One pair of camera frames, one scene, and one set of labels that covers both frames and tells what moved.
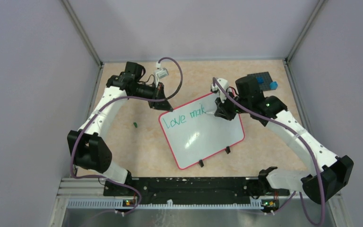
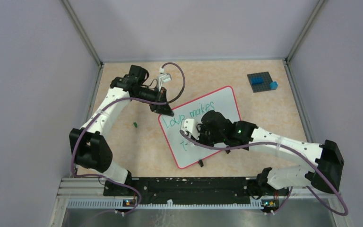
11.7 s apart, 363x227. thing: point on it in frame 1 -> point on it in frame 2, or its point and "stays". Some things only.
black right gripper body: x=229 y=108 -> x=207 y=137
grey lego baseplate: x=265 y=85 stays
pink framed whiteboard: x=193 y=135 stays
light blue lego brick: x=273 y=85 stays
